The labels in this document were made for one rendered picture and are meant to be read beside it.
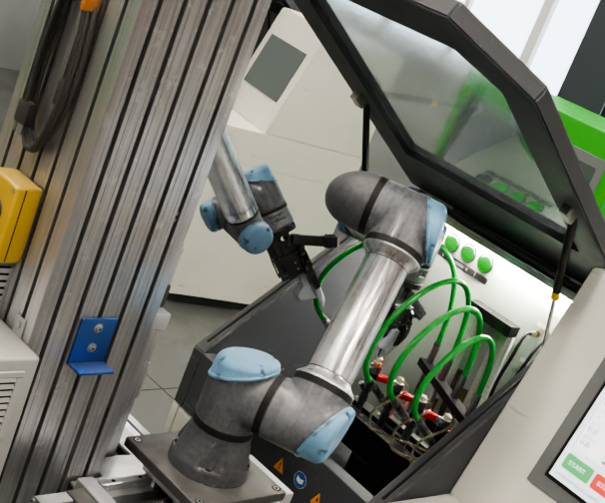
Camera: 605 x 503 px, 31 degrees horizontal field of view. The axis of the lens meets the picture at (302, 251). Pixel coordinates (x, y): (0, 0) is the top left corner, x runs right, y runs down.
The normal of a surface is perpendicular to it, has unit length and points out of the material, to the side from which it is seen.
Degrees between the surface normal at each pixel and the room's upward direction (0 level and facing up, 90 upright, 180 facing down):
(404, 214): 59
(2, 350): 0
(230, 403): 92
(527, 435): 76
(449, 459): 90
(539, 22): 90
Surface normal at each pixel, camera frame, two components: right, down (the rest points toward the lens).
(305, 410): -0.05, -0.33
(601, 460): -0.60, -0.28
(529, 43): -0.67, -0.04
